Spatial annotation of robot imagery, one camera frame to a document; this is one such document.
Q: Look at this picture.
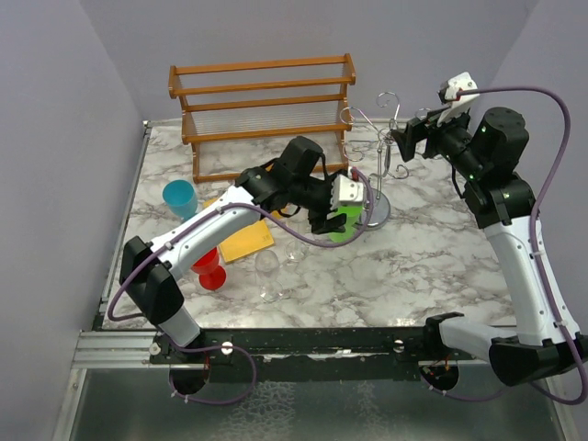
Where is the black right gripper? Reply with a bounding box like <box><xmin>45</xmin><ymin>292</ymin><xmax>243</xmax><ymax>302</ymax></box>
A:
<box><xmin>393</xmin><ymin>100</ymin><xmax>486</xmax><ymax>179</ymax></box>

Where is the green plastic wine glass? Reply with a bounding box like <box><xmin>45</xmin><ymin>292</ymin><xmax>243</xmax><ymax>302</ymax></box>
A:
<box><xmin>328</xmin><ymin>206</ymin><xmax>363</xmax><ymax>243</ymax></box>

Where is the clear champagne flute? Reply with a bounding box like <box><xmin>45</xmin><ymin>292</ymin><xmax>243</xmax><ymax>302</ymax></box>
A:
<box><xmin>285</xmin><ymin>218</ymin><xmax>309</xmax><ymax>263</ymax></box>

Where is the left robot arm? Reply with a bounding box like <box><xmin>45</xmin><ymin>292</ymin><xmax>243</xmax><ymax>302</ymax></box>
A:
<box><xmin>119</xmin><ymin>136</ymin><xmax>364</xmax><ymax>363</ymax></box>

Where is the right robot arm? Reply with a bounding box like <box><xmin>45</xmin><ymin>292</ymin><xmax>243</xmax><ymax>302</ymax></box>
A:
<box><xmin>390</xmin><ymin>107</ymin><xmax>587</xmax><ymax>386</ymax></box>

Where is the chrome wine glass rack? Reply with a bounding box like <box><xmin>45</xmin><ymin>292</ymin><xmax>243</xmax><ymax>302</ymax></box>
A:
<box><xmin>339</xmin><ymin>91</ymin><xmax>410</xmax><ymax>231</ymax></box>

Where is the clear round wine glass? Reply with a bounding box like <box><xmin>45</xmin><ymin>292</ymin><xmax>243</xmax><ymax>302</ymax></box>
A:
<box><xmin>254</xmin><ymin>249</ymin><xmax>283</xmax><ymax>302</ymax></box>

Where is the red plastic wine glass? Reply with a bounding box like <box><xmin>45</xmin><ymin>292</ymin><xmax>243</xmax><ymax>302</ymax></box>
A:
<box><xmin>191</xmin><ymin>248</ymin><xmax>227</xmax><ymax>291</ymax></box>

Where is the wooden shelf rack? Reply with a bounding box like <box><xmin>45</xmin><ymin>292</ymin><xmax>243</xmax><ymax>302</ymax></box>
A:
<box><xmin>167</xmin><ymin>53</ymin><xmax>356</xmax><ymax>184</ymax></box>

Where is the blue plastic wine glass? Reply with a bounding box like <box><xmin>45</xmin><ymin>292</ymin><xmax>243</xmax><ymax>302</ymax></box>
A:
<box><xmin>162</xmin><ymin>179</ymin><xmax>198</xmax><ymax>221</ymax></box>

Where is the yellow book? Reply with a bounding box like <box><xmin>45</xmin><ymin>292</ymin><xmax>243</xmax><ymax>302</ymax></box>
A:
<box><xmin>217</xmin><ymin>220</ymin><xmax>275</xmax><ymax>264</ymax></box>

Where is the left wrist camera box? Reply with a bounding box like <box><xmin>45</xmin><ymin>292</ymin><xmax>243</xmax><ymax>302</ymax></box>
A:
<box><xmin>331</xmin><ymin>175</ymin><xmax>366</xmax><ymax>209</ymax></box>

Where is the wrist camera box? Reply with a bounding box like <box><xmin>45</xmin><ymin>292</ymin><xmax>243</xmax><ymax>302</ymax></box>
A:
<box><xmin>331</xmin><ymin>175</ymin><xmax>366</xmax><ymax>209</ymax></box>
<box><xmin>437</xmin><ymin>72</ymin><xmax>480</xmax><ymax>127</ymax></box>

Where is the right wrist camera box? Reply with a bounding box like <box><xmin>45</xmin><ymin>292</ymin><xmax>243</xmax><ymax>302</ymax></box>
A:
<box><xmin>437</xmin><ymin>72</ymin><xmax>480</xmax><ymax>127</ymax></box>

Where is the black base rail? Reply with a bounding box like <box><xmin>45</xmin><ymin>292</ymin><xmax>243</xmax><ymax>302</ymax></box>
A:
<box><xmin>149</xmin><ymin>325</ymin><xmax>479</xmax><ymax>382</ymax></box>

